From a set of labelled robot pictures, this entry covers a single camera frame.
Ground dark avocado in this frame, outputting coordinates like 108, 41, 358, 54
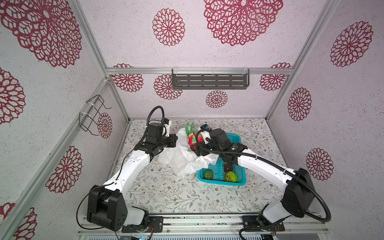
223, 163, 234, 173

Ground bumpy green custard apple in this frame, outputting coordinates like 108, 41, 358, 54
225, 171, 238, 183

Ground small green fruit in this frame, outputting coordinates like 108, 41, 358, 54
204, 169, 214, 180

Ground white plastic bag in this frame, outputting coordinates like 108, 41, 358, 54
158, 128, 219, 178

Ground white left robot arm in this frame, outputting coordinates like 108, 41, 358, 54
87, 134, 178, 232

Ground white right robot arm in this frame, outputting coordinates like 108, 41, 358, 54
196, 140, 317, 226

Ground teal plastic basket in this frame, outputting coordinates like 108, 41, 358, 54
197, 132, 247, 187

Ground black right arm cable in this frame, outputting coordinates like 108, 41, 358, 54
194, 128, 332, 223

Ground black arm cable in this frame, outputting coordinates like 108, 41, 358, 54
194, 128, 332, 223
75, 105, 166, 230

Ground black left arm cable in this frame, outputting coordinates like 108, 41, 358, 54
75, 105, 166, 230

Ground grey metal wall shelf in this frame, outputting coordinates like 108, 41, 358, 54
171, 69, 250, 90

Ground black wire wall rack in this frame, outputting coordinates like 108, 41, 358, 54
78, 95, 113, 139

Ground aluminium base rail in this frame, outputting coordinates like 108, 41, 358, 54
74, 213, 332, 240

